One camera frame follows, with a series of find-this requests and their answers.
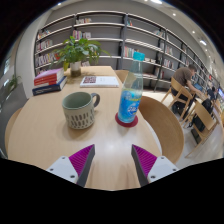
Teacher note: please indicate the person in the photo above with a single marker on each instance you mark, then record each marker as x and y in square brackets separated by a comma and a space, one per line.
[212, 93]
[182, 77]

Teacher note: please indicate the group of slatted wooden chairs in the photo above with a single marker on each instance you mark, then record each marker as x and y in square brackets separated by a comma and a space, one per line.
[205, 121]

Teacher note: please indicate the flat white book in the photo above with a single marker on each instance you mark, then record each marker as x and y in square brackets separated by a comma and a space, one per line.
[100, 81]

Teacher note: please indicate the grey patterned mug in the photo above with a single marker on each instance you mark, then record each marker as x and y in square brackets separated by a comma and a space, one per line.
[78, 115]

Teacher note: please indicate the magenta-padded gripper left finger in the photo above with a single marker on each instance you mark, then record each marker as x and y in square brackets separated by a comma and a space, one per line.
[63, 168]

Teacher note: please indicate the small green potted plant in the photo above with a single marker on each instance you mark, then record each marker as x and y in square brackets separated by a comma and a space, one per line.
[13, 83]

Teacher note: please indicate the round-backed wooden chair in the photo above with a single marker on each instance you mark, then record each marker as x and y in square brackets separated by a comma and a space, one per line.
[122, 75]
[10, 133]
[161, 128]

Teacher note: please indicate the pink book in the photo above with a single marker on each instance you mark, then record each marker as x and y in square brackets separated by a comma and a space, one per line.
[48, 74]

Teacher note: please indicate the black backpack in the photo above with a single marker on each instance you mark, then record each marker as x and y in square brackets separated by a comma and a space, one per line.
[201, 118]

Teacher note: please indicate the dark blue book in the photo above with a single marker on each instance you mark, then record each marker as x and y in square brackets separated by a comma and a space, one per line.
[50, 89]

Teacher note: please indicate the red book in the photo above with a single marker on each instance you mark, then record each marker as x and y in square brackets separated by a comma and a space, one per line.
[49, 81]

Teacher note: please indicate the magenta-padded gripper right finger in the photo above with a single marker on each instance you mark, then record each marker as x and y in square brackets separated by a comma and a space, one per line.
[161, 168]

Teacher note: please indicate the flat round red coaster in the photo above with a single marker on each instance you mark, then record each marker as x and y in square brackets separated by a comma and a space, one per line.
[121, 124]

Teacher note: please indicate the grey shelf unit with books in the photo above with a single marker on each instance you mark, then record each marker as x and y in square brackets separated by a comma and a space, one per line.
[110, 31]

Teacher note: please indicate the leafy green potted plant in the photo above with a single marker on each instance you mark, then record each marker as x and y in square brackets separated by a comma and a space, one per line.
[78, 50]

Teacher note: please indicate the clear bottle with blue cap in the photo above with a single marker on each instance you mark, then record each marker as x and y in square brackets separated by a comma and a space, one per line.
[130, 100]

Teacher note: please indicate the open laptop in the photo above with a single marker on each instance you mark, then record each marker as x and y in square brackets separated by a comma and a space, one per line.
[198, 87]

